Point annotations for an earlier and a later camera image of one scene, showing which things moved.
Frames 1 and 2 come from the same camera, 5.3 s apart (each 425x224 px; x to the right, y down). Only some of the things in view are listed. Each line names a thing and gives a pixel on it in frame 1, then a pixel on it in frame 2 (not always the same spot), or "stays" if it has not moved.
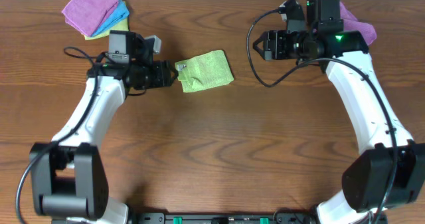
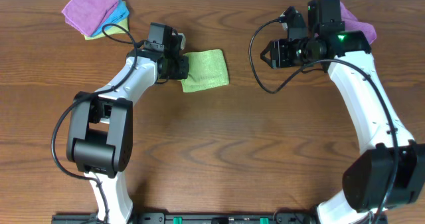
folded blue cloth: x=117 y=13 stays
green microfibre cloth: x=204 y=72 stays
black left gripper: x=167 y=74 -> x=181 y=66
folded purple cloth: x=89 y=9 stays
